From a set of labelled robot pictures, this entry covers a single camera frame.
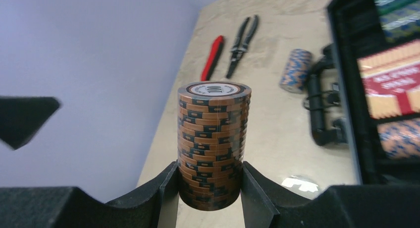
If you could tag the black foam-lined poker case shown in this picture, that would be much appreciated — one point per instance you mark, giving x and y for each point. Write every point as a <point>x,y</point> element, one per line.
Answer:
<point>336,97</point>

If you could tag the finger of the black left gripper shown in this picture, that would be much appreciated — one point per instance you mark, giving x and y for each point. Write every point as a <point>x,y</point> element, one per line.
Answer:
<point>22,117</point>

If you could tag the brown poker chip stack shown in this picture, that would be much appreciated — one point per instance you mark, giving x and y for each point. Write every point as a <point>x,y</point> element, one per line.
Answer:
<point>212,121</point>

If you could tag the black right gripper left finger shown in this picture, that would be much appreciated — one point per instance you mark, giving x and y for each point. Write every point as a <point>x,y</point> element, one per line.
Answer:
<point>151,205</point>

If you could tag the purple poker chip row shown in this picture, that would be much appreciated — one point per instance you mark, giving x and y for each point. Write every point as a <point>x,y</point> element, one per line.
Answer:
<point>401,23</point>

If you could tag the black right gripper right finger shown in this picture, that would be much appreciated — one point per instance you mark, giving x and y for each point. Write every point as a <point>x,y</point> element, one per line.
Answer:
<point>266,204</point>

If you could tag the red playing card deck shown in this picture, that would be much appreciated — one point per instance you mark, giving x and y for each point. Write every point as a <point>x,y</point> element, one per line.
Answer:
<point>391,80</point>

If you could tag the black grey pliers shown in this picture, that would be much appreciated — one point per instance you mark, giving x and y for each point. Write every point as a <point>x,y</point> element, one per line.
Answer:
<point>241,43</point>

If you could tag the clear round dealer button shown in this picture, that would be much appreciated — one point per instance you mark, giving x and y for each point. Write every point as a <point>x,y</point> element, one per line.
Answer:
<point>301,183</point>

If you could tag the blue grey poker chip stack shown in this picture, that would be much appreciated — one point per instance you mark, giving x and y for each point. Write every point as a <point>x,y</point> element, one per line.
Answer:
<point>296,70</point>

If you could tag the orange poker chip row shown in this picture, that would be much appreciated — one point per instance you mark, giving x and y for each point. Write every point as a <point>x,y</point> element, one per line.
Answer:
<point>400,139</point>

